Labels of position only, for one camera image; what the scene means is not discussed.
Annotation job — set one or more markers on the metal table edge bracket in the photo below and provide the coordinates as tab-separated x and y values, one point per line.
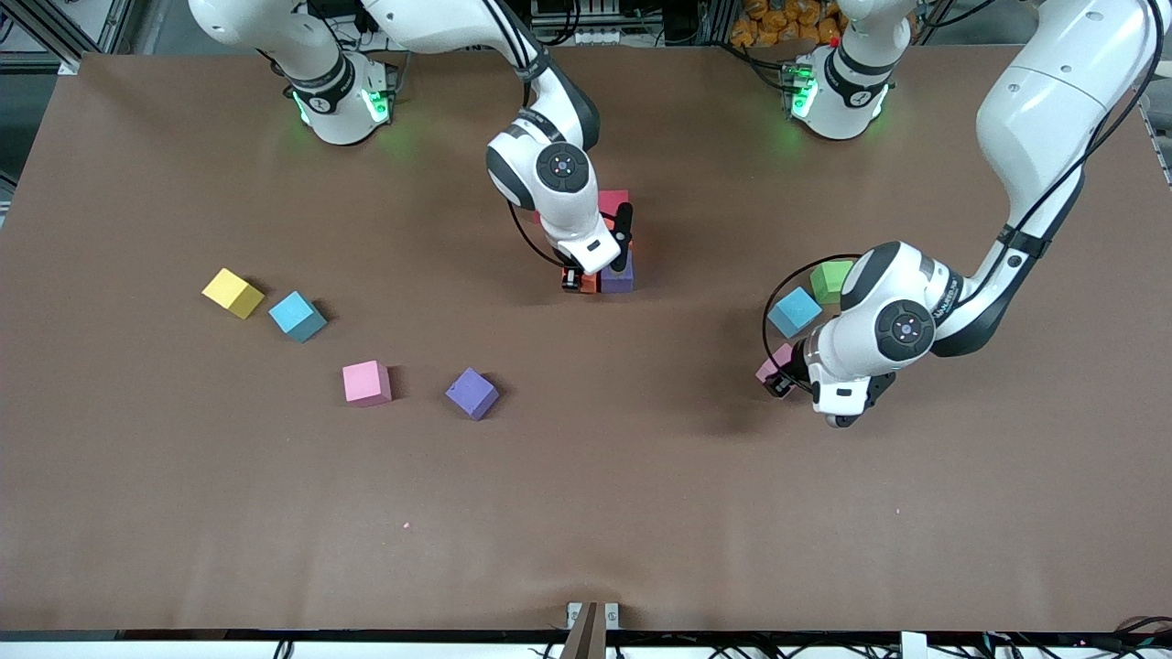
609	615

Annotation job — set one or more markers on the pink foam cube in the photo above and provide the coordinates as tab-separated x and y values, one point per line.
778	355
365	382

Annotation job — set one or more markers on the paper table cover sheet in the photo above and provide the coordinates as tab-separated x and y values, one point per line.
586	503

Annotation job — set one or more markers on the blue foam cube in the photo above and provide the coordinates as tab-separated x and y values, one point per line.
295	313
794	311

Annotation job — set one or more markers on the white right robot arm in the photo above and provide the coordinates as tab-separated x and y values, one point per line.
568	215

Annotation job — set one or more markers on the aluminium frame profile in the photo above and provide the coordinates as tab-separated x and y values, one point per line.
1122	41
114	23

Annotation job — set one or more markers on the white tag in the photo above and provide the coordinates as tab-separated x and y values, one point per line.
914	646

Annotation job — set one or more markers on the orange snack packets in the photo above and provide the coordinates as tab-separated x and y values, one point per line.
778	18

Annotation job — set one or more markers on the yellow foam cube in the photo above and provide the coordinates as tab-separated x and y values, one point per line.
231	291

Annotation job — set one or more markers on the orange foam cube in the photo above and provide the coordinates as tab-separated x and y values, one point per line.
592	284

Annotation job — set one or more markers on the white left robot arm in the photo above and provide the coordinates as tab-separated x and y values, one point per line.
1044	119

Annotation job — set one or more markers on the green foam cube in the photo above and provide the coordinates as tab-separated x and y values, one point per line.
831	279

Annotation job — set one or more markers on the red foam cube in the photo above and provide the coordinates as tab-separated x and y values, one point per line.
609	201

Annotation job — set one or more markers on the purple foam cube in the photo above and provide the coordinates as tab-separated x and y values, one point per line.
618	279
471	391

